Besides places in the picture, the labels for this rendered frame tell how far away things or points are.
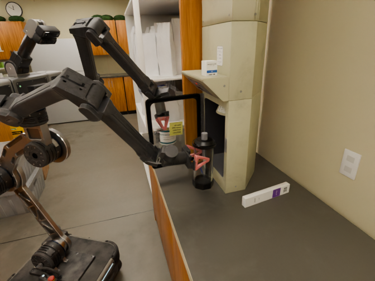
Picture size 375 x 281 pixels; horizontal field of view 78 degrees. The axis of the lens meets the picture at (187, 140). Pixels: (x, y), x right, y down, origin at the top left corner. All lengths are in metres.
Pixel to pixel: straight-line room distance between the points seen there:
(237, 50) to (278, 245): 0.76
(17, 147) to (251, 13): 1.43
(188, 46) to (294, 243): 1.02
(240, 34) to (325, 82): 0.44
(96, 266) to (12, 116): 1.24
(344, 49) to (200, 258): 0.97
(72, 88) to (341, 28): 1.00
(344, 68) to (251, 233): 0.75
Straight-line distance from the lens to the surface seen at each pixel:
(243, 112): 1.05
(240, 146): 1.11
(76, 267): 1.94
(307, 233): 1.08
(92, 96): 0.74
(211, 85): 0.96
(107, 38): 1.15
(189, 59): 1.30
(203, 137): 1.02
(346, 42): 1.15
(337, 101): 1.16
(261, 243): 0.99
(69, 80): 0.76
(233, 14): 0.98
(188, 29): 1.30
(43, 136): 1.37
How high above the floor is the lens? 1.64
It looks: 23 degrees down
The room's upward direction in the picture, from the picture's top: 2 degrees counter-clockwise
